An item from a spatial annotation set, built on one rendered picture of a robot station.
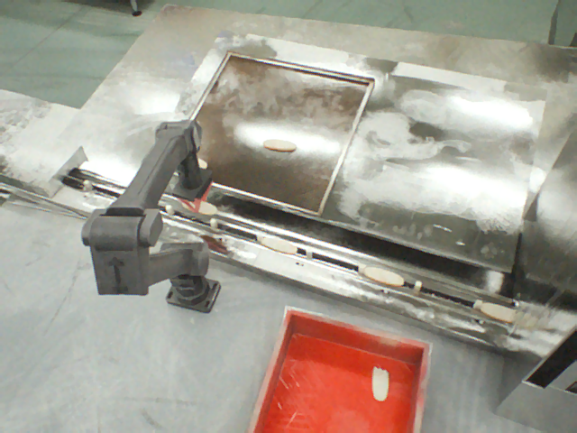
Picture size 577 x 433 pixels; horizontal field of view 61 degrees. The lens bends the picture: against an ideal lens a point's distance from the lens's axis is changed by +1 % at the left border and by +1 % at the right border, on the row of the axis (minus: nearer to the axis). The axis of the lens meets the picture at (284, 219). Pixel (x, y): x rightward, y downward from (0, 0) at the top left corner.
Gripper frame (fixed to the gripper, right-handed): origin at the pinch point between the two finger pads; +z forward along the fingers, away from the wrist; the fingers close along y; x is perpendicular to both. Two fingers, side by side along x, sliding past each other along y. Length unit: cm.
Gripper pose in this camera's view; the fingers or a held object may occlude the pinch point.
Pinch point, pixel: (198, 205)
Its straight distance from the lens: 129.9
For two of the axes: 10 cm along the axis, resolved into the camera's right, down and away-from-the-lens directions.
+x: 9.2, 2.7, -2.7
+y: -3.8, 7.4, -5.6
